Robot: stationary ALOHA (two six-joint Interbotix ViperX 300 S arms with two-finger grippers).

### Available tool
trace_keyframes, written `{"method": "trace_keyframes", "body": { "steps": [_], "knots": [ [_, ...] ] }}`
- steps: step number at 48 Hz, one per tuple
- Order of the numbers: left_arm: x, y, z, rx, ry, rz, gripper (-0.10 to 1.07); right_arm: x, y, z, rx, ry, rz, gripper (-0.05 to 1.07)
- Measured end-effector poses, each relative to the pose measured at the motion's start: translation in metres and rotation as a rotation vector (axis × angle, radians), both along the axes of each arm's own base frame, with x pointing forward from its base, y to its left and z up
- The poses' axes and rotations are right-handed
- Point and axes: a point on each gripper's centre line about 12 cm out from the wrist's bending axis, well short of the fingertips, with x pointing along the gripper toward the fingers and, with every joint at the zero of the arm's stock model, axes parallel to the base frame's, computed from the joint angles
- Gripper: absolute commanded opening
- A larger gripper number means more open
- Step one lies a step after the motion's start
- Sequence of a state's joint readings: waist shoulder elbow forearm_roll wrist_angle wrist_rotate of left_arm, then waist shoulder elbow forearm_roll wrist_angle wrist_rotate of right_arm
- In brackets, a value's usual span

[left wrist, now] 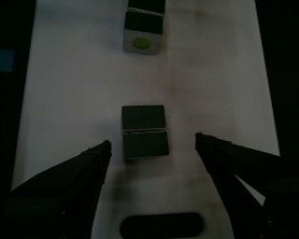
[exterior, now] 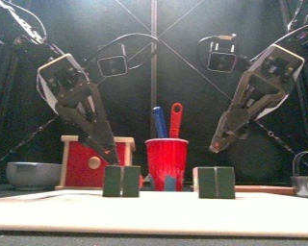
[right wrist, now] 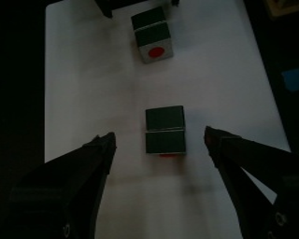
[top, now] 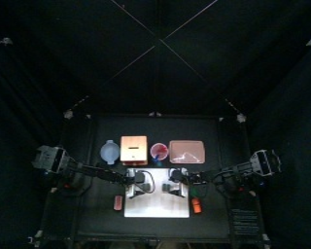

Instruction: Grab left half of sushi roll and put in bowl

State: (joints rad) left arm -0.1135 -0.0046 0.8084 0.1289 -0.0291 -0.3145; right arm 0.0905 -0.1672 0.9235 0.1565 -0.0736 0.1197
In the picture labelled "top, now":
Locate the pink square tray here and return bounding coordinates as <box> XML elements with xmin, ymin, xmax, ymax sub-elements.
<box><xmin>167</xmin><ymin>139</ymin><xmax>206</xmax><ymax>164</ymax></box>

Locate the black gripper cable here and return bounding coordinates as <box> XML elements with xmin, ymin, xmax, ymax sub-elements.
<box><xmin>139</xmin><ymin>169</ymin><xmax>157</xmax><ymax>195</ymax></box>

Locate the light blue bowl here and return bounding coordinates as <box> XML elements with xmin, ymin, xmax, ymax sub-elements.
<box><xmin>99</xmin><ymin>139</ymin><xmax>122</xmax><ymax>165</ymax></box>

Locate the pink sushi roll half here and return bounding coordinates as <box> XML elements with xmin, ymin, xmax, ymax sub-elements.
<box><xmin>113</xmin><ymin>194</ymin><xmax>125</xmax><ymax>212</ymax></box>

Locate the wooden box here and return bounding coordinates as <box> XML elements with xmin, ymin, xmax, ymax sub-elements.
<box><xmin>119</xmin><ymin>135</ymin><xmax>150</xmax><ymax>166</ymax></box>

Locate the orange sushi roll half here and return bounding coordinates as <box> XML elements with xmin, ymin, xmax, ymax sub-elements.
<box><xmin>192</xmin><ymin>196</ymin><xmax>204</xmax><ymax>214</ymax></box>

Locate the pink plastic cup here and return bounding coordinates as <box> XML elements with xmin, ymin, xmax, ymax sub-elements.
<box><xmin>150</xmin><ymin>142</ymin><xmax>170</xmax><ymax>161</ymax></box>

